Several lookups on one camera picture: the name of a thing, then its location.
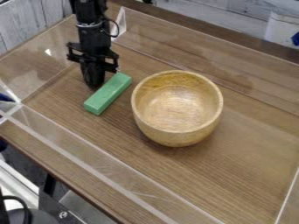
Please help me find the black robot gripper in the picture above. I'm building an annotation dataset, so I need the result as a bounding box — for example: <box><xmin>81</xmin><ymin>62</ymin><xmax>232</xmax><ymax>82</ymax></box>
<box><xmin>67</xmin><ymin>24</ymin><xmax>119</xmax><ymax>88</ymax></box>

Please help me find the green rectangular block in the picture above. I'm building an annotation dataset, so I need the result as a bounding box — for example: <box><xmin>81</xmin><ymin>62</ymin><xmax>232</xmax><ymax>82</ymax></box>
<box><xmin>84</xmin><ymin>73</ymin><xmax>132</xmax><ymax>116</ymax></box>

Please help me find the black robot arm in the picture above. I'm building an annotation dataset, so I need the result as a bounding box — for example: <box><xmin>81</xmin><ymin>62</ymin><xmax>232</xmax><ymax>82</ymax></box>
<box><xmin>67</xmin><ymin>0</ymin><xmax>119</xmax><ymax>89</ymax></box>

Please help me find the light wooden bowl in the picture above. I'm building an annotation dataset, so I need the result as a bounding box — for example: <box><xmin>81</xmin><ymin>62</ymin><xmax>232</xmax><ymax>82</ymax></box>
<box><xmin>131</xmin><ymin>70</ymin><xmax>224</xmax><ymax>147</ymax></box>

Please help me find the black table leg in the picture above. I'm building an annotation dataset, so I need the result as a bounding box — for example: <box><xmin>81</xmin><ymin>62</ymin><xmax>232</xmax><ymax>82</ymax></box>
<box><xmin>43</xmin><ymin>174</ymin><xmax>57</xmax><ymax>197</ymax></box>

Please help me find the white cylindrical container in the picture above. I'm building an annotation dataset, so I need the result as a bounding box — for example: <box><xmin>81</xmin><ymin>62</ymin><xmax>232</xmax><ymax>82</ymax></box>
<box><xmin>264</xmin><ymin>11</ymin><xmax>299</xmax><ymax>50</ymax></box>

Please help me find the clear acrylic corner bracket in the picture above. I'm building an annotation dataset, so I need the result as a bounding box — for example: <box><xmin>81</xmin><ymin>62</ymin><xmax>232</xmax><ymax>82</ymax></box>
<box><xmin>111</xmin><ymin>7</ymin><xmax>127</xmax><ymax>39</ymax></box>

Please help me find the clear acrylic tray wall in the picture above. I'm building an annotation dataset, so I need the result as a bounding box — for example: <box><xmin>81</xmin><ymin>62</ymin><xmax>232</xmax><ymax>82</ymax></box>
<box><xmin>0</xmin><ymin>101</ymin><xmax>224</xmax><ymax>224</ymax></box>

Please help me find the black cable loop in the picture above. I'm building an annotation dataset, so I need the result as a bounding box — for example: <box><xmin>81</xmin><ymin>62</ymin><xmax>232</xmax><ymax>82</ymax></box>
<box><xmin>0</xmin><ymin>194</ymin><xmax>33</xmax><ymax>224</ymax></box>

